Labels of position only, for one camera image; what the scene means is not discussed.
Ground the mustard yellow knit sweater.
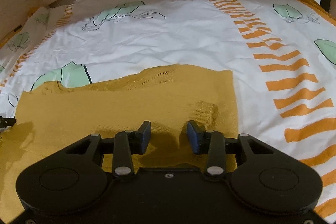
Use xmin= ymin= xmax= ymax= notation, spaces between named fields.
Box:
xmin=1 ymin=65 xmax=238 ymax=222

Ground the white leaf-print bed sheet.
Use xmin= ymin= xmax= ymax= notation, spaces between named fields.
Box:
xmin=1 ymin=0 xmax=335 ymax=222

